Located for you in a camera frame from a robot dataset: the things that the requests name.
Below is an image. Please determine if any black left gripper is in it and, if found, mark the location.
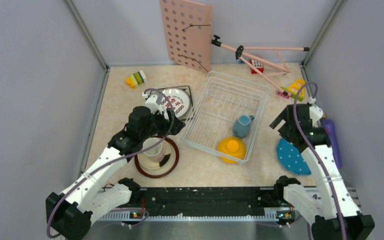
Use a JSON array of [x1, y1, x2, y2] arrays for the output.
[[140, 107, 185, 141]]

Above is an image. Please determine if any blue polka dot plate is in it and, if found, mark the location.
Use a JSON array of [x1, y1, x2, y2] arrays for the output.
[[275, 138, 311, 176]]

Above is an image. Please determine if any pink white mug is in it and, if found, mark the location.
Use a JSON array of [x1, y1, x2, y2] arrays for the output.
[[143, 137, 165, 163]]

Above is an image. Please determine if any blue floral mug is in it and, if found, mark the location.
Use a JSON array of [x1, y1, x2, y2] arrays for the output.
[[232, 115, 255, 139]]

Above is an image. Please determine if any yellow ribbed bowl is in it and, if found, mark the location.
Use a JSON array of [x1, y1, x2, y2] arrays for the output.
[[217, 136, 247, 160]]

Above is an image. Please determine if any white wire dish rack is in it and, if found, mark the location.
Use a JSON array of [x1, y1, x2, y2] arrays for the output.
[[180, 71, 270, 164]]

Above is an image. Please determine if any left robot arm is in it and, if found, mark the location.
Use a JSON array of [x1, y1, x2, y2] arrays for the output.
[[45, 106, 186, 240]]

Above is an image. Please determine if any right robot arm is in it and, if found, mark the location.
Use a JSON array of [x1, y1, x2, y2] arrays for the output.
[[269, 103, 375, 240]]

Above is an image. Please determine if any purple flashlight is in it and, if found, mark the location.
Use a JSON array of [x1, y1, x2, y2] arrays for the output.
[[321, 118, 343, 169]]

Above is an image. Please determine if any round printed white plate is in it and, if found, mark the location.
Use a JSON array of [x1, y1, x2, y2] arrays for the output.
[[161, 87, 192, 119]]

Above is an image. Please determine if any square black-rimmed plate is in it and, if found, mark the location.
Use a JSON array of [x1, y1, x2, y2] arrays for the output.
[[159, 85, 193, 120]]

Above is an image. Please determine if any green toy brick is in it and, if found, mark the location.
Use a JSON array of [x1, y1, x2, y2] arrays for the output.
[[281, 86, 306, 102]]

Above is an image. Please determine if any pink toy brick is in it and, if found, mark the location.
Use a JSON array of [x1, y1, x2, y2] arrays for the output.
[[277, 91, 291, 99]]

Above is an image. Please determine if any dark red round plate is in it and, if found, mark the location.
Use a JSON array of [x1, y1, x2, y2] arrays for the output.
[[134, 136, 180, 179]]

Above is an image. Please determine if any yellow green toy block stack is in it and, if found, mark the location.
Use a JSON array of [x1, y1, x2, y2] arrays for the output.
[[125, 70, 147, 89]]

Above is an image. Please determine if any red white toy block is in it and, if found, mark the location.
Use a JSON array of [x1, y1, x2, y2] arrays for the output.
[[249, 59, 264, 74]]

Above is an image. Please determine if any pink tripod stand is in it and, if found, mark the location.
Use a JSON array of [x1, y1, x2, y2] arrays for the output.
[[211, 35, 311, 92]]

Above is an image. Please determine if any pink pegboard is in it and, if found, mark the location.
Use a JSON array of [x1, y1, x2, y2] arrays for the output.
[[159, 0, 213, 73]]

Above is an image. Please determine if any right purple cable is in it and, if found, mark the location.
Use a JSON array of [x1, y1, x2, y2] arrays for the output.
[[292, 81, 349, 240]]

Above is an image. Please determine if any purple cable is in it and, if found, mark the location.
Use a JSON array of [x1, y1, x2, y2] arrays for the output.
[[46, 88, 176, 239], [292, 81, 349, 240]]

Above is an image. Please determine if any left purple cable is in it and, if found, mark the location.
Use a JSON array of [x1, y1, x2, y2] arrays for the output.
[[46, 88, 176, 239]]

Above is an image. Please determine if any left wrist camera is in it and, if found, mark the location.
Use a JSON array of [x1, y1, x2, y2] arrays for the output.
[[142, 92, 166, 115]]

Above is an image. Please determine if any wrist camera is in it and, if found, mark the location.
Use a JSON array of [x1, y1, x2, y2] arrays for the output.
[[142, 92, 166, 115], [307, 97, 324, 126]]

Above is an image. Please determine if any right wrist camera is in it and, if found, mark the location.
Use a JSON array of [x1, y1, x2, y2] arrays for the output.
[[307, 97, 324, 126]]

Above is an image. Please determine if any yellow toy frame block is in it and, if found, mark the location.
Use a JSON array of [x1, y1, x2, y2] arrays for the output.
[[287, 78, 306, 94]]

